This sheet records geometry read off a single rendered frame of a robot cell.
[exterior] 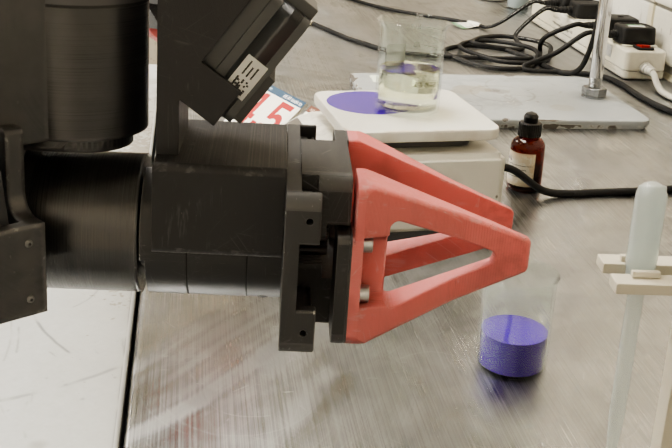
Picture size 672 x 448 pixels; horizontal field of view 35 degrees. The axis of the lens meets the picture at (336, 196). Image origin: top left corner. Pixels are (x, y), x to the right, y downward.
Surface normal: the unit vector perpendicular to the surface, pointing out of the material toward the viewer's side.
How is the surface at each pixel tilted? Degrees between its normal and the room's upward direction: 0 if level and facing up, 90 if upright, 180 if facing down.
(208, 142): 2
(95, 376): 0
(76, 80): 89
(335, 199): 89
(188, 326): 0
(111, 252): 92
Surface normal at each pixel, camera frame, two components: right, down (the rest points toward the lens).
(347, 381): 0.04, -0.94
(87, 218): 0.06, -0.04
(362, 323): 0.40, 0.33
